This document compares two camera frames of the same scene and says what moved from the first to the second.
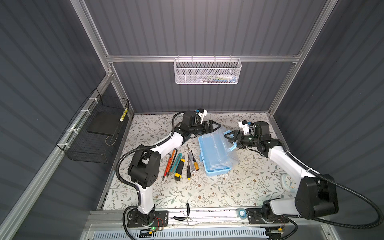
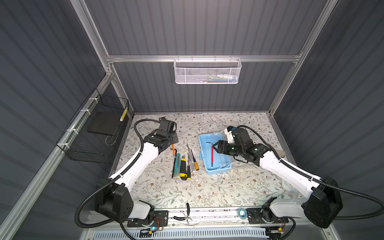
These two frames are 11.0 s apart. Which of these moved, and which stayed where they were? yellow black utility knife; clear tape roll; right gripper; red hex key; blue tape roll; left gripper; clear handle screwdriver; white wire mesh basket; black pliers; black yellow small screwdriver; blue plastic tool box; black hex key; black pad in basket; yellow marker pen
Moved: right gripper; red hex key; blue plastic tool box; left gripper; yellow black utility knife; black hex key
Stayed: black pad in basket; yellow marker pen; black yellow small screwdriver; clear handle screwdriver; clear tape roll; white wire mesh basket; blue tape roll; black pliers
